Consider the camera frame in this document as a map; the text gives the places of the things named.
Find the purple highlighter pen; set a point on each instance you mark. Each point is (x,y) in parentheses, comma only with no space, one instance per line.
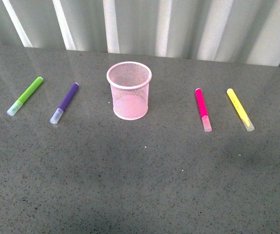
(64,104)

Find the pink mesh pen cup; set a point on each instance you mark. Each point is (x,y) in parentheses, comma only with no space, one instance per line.
(129,83)

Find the yellow highlighter pen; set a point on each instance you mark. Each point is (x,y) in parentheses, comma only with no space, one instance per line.
(240,110)

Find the pink highlighter pen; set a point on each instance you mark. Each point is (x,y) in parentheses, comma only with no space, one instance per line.
(203,110)

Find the green highlighter pen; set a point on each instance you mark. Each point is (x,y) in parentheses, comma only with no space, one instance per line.
(25,96)

